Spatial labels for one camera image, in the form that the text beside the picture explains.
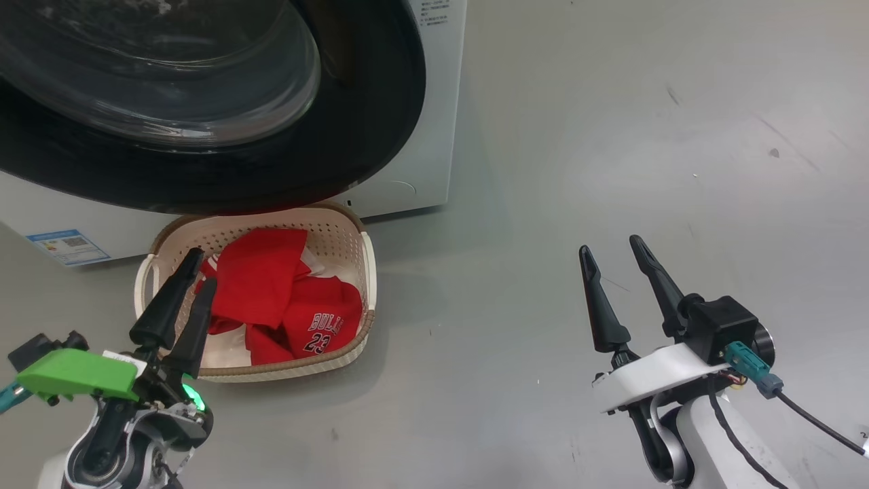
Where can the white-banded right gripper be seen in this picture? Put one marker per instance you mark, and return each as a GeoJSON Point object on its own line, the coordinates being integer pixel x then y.
{"type": "Point", "coordinates": [652, 373]}

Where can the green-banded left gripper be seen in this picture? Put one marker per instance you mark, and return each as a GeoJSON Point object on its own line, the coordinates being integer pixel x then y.
{"type": "Point", "coordinates": [75, 377]}

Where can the red Bulls jersey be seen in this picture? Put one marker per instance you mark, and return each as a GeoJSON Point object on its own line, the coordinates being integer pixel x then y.
{"type": "Point", "coordinates": [326, 319]}

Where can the round black glass washer door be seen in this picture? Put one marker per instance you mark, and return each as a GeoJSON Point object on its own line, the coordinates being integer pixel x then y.
{"type": "Point", "coordinates": [366, 122]}

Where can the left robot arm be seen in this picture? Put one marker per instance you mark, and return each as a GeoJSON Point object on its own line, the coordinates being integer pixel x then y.
{"type": "Point", "coordinates": [136, 441]}

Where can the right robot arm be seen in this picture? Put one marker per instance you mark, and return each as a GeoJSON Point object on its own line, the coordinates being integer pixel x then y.
{"type": "Point", "coordinates": [699, 448]}

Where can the cream perforated laundry basket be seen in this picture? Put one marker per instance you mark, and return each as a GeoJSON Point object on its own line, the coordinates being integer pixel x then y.
{"type": "Point", "coordinates": [339, 231]}

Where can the white front-load washing machine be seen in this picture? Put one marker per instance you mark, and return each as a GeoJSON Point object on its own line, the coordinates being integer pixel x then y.
{"type": "Point", "coordinates": [434, 136]}

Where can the blue energy label sticker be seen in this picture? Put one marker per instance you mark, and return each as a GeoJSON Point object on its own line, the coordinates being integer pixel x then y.
{"type": "Point", "coordinates": [68, 246]}

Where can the round white filter cover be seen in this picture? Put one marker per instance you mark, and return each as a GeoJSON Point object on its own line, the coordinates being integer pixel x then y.
{"type": "Point", "coordinates": [400, 188]}

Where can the printed warning text label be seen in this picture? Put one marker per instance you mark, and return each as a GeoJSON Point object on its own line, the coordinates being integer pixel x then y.
{"type": "Point", "coordinates": [434, 12]}

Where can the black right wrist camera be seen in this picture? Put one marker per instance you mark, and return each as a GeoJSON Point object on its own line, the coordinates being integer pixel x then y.
{"type": "Point", "coordinates": [719, 326]}

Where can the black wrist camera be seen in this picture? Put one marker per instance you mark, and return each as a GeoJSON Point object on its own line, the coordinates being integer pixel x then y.
{"type": "Point", "coordinates": [719, 326]}
{"type": "Point", "coordinates": [41, 350]}

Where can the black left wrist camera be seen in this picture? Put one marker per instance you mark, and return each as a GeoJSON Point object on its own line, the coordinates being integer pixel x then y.
{"type": "Point", "coordinates": [41, 350]}

